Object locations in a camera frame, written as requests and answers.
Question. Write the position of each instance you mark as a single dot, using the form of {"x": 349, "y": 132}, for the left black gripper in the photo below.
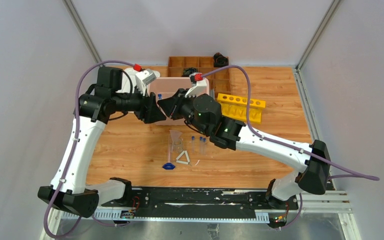
{"x": 146, "y": 108}

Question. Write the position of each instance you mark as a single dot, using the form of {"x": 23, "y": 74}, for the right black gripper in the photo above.
{"x": 171, "y": 106}

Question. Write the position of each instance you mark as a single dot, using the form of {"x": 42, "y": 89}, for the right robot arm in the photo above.
{"x": 310, "y": 162}

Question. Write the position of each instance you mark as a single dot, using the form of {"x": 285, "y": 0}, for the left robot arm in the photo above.
{"x": 114, "y": 91}

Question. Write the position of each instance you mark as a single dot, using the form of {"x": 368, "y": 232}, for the pink plastic bin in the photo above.
{"x": 167, "y": 87}

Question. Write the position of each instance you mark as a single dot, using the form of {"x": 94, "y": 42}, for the glass funnel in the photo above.
{"x": 176, "y": 137}

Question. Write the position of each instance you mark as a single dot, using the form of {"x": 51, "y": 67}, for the black object in tray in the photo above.
{"x": 190, "y": 71}

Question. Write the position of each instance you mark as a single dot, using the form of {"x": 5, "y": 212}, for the small glass beaker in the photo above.
{"x": 177, "y": 146}

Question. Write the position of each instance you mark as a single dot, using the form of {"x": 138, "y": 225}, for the white plastic lid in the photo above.
{"x": 126, "y": 86}

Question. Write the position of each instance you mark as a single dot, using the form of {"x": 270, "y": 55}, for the blue round cap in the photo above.
{"x": 168, "y": 166}

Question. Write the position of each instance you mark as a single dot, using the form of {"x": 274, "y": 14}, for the white clay triangle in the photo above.
{"x": 183, "y": 158}

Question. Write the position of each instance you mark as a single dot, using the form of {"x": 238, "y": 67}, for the yellow test tube rack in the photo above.
{"x": 235, "y": 107}

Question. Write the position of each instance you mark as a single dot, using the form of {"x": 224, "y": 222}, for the black object behind tray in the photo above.
{"x": 220, "y": 60}

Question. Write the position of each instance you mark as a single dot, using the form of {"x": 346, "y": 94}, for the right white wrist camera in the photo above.
{"x": 200, "y": 85}

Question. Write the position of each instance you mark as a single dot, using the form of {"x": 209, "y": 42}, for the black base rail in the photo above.
{"x": 191, "y": 203}

